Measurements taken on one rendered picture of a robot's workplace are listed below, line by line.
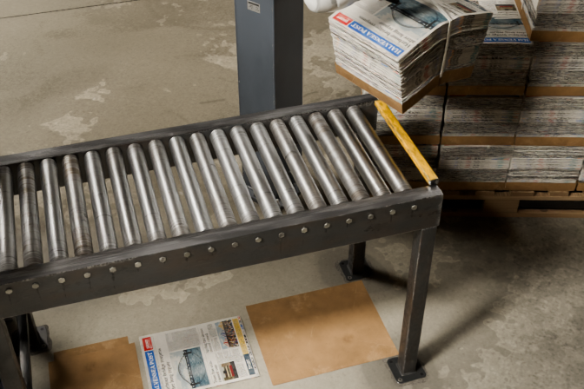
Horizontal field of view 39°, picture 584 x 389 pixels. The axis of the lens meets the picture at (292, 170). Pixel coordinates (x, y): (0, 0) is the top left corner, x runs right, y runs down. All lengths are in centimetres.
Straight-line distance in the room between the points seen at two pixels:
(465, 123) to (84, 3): 276
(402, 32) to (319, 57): 216
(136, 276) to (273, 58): 119
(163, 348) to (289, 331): 45
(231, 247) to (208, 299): 93
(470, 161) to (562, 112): 40
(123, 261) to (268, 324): 99
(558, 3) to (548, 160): 69
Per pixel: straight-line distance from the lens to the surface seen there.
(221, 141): 254
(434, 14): 244
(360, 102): 272
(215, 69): 442
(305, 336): 301
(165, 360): 297
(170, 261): 221
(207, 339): 301
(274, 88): 316
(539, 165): 342
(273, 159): 246
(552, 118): 329
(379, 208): 230
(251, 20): 309
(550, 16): 306
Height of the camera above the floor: 231
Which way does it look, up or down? 39 degrees down
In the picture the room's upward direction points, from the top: straight up
